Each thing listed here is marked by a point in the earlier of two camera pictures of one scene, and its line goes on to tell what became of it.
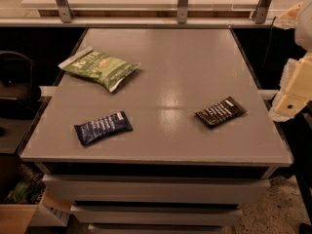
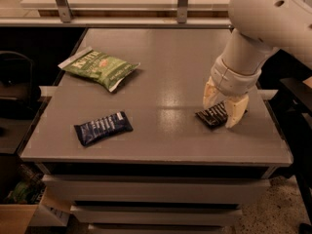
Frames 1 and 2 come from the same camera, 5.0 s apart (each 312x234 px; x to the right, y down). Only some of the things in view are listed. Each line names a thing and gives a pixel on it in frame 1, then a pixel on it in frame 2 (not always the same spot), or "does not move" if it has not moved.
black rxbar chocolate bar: x=223 y=111 does not move
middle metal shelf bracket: x=182 y=3 does not move
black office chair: x=19 y=98 does not move
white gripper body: x=304 y=28 → x=231 y=79
